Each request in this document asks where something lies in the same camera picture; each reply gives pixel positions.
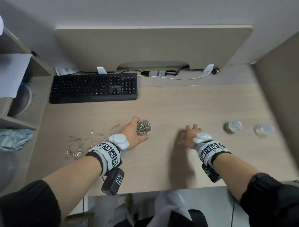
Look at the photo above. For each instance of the person's right hand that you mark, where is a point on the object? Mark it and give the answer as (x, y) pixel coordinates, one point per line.
(190, 138)

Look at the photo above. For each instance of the person's left hand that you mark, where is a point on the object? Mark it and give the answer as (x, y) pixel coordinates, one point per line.
(130, 135)

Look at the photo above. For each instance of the clear jar with label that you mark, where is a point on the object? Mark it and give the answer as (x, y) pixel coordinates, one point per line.
(143, 127)

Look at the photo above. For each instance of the pile of silver paper clips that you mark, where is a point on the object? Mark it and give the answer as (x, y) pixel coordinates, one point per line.
(77, 152)

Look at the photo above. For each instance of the person's right forearm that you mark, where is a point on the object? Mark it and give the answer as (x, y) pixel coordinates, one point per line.
(236, 175)

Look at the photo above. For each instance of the person's left forearm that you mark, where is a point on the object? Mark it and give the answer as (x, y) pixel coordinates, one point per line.
(72, 182)

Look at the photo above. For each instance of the person's grey trousers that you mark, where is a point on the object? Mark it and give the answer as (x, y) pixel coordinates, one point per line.
(168, 201)

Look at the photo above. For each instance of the white round tracker puck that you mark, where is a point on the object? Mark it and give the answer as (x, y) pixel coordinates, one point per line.
(118, 141)
(202, 138)

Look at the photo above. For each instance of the grey marker wristband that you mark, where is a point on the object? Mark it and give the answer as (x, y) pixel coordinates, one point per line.
(211, 150)
(107, 154)

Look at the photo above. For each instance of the black keyboard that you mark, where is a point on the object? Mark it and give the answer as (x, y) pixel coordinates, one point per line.
(81, 88)

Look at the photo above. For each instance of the black plug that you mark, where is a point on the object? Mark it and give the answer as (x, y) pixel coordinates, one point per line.
(215, 70)

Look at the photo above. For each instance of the beige desk divider panel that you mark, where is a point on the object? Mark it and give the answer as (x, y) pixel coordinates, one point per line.
(151, 46)

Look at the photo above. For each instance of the white printed paper slip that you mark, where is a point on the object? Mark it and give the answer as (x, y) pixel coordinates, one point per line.
(65, 71)

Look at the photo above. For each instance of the beige side partition panel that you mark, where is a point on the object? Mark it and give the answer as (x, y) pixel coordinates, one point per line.
(280, 93)

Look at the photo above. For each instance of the black right sleeve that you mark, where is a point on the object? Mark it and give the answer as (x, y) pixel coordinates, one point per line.
(273, 203)

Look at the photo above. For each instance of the black sleeve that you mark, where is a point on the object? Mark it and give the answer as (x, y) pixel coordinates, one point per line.
(273, 203)
(25, 205)

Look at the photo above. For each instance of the white coiled tube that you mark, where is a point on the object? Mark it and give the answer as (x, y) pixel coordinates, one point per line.
(30, 98)

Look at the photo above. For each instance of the pale blue crumpled cloth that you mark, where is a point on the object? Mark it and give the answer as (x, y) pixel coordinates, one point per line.
(14, 140)

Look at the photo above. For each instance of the black left sleeve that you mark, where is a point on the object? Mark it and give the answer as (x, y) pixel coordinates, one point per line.
(25, 205)

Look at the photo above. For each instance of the white paper sheet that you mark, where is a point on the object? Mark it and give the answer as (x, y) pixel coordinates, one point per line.
(1, 25)
(12, 74)

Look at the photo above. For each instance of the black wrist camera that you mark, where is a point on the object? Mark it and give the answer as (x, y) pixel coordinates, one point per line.
(112, 182)
(211, 174)

